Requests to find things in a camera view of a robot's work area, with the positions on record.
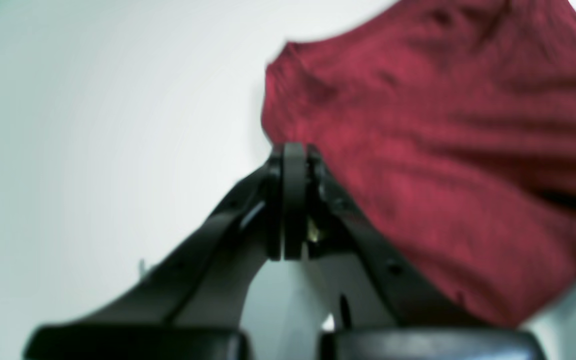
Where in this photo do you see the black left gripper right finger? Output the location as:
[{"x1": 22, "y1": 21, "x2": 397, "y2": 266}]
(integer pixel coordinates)
[{"x1": 295, "y1": 143, "x2": 546, "y2": 360}]

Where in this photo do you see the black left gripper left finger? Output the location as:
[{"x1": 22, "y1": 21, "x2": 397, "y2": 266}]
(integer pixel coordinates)
[{"x1": 23, "y1": 144, "x2": 297, "y2": 360}]

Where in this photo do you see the red long-sleeve T-shirt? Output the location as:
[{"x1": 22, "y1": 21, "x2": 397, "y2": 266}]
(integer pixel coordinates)
[{"x1": 262, "y1": 0, "x2": 576, "y2": 327}]

